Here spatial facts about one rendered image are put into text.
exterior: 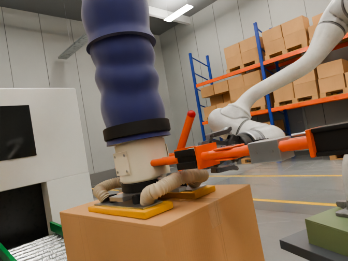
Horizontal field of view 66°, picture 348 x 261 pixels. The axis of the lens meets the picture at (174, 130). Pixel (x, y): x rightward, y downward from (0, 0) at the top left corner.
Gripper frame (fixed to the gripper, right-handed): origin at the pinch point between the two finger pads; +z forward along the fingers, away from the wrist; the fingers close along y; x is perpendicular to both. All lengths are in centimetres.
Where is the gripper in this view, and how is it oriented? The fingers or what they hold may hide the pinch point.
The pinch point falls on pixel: (200, 156)
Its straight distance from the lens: 72.4
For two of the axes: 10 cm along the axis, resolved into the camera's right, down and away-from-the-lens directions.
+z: -7.4, 1.1, -6.6
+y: 1.6, 9.9, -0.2
